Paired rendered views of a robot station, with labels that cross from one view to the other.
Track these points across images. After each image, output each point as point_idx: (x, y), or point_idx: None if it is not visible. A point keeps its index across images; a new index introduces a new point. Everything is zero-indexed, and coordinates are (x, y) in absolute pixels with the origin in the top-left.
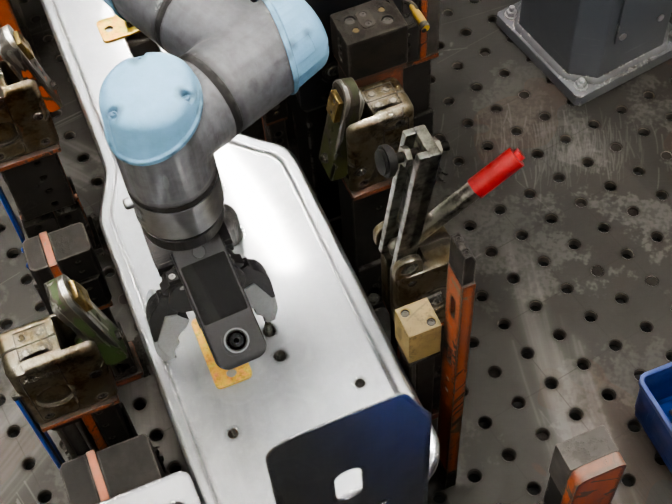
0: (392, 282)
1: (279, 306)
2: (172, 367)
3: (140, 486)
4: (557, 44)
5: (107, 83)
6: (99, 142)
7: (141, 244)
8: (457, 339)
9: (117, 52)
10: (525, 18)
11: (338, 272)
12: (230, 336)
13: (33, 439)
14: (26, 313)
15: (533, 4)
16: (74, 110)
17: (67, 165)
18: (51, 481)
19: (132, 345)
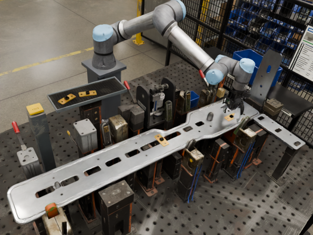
0: (210, 98)
1: (220, 111)
2: (237, 122)
3: (258, 122)
4: (116, 111)
5: (250, 64)
6: (196, 140)
7: (217, 129)
8: (222, 86)
9: (171, 141)
10: (107, 116)
11: (210, 105)
12: (247, 91)
13: (230, 189)
14: (203, 198)
15: (109, 111)
16: (139, 204)
17: (159, 201)
18: (237, 183)
19: (204, 174)
